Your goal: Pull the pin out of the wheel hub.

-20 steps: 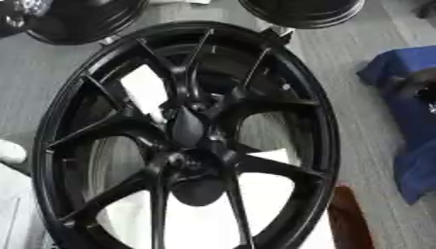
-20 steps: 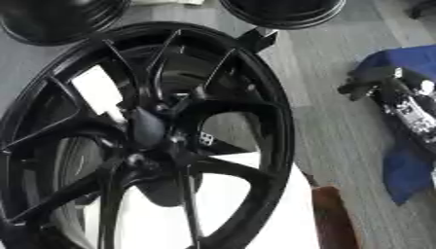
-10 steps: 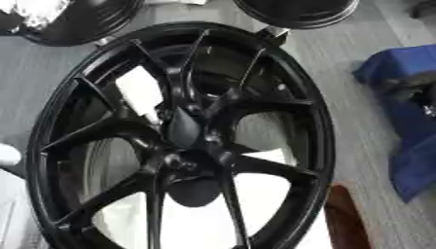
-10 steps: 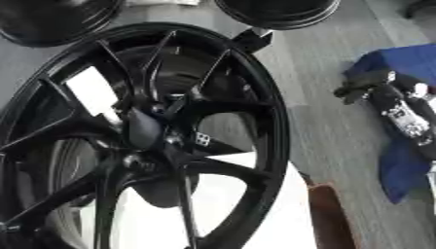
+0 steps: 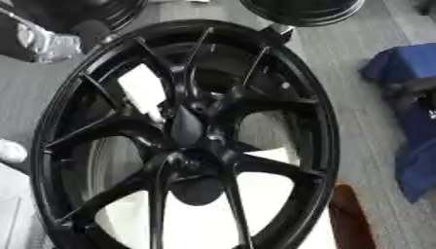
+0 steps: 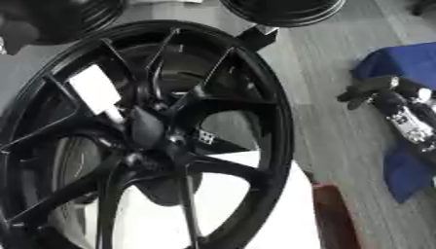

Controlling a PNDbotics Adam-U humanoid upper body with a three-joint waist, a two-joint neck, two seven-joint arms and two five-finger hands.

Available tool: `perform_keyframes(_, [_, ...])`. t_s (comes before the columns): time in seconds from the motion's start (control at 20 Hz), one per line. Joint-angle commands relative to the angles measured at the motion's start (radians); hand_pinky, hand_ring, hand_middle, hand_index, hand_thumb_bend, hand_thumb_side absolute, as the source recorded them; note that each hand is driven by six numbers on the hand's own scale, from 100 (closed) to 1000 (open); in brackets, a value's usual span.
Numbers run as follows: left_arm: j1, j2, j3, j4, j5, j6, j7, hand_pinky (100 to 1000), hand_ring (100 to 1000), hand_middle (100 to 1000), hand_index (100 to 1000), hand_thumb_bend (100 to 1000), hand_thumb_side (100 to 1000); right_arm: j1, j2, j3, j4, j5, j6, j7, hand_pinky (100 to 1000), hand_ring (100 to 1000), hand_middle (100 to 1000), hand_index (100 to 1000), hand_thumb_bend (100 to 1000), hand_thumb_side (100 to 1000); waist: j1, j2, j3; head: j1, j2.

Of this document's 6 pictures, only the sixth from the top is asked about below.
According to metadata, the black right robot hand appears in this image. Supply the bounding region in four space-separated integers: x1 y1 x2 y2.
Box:
335 75 422 114

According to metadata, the black spoked wheel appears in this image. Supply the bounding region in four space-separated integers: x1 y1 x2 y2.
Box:
0 18 297 249

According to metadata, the black round wheel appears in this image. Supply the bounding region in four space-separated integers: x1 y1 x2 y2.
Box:
0 0 129 47
218 0 347 28

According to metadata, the black wheel stand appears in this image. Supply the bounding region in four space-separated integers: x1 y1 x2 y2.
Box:
235 24 281 53

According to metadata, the blue cloth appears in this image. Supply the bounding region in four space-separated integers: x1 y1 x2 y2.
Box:
352 42 436 204

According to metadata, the dark red chair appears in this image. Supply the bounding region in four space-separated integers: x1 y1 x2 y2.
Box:
309 182 363 249

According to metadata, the white board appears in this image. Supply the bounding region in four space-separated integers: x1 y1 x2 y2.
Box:
83 149 324 249

